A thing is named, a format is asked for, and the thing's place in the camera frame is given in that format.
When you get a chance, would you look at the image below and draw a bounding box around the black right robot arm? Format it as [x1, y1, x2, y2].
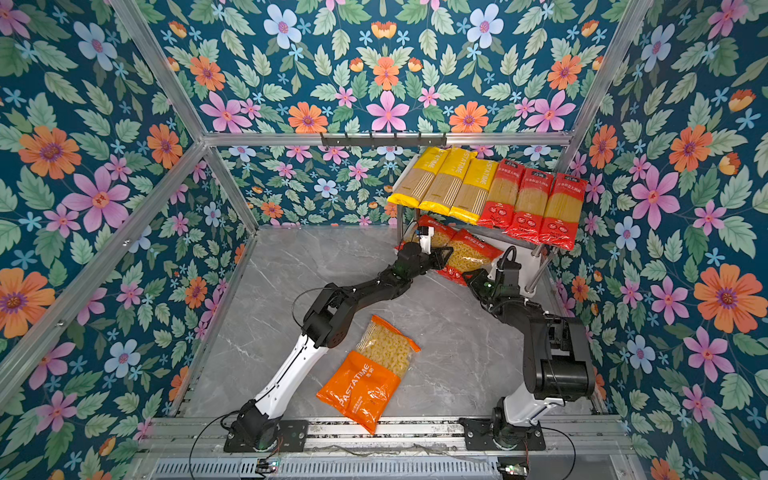
[462, 246, 596, 450]

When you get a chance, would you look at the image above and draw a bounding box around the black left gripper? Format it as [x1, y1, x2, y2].
[405, 243, 452, 280]

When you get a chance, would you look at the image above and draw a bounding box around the yellow spaghetti bag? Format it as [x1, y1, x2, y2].
[418, 148, 477, 216]
[449, 158, 499, 225]
[388, 147, 450, 208]

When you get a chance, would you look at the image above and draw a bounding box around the orange macaroni pasta bag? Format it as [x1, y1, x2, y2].
[316, 315, 421, 435]

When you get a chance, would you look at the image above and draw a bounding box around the red fusilli pasta bag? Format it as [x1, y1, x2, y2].
[438, 229, 502, 286]

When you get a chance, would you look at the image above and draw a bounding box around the red spaghetti bag front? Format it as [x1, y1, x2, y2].
[477, 159, 525, 229]

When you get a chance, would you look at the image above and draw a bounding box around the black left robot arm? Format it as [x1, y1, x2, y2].
[225, 242, 453, 452]

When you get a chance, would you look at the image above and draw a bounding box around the white two-tier shelf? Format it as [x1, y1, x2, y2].
[388, 157, 579, 301]

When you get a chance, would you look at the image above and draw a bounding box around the red spaghetti bag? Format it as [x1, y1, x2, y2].
[477, 159, 525, 229]
[504, 169, 554, 244]
[539, 173, 587, 251]

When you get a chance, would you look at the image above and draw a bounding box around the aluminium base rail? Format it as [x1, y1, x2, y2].
[126, 415, 647, 479]

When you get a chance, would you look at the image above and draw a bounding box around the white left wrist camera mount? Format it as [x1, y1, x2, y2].
[416, 226, 434, 254]

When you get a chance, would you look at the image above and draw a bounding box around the black hook rail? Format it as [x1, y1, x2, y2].
[320, 132, 448, 148]

